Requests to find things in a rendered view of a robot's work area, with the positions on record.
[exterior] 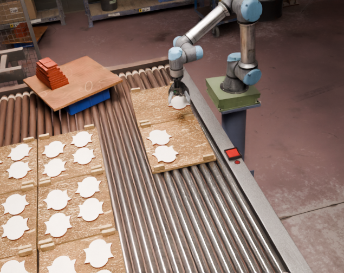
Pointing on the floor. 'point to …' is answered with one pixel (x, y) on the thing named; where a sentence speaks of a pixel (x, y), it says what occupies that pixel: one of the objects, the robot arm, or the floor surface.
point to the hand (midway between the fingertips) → (179, 102)
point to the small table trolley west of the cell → (208, 13)
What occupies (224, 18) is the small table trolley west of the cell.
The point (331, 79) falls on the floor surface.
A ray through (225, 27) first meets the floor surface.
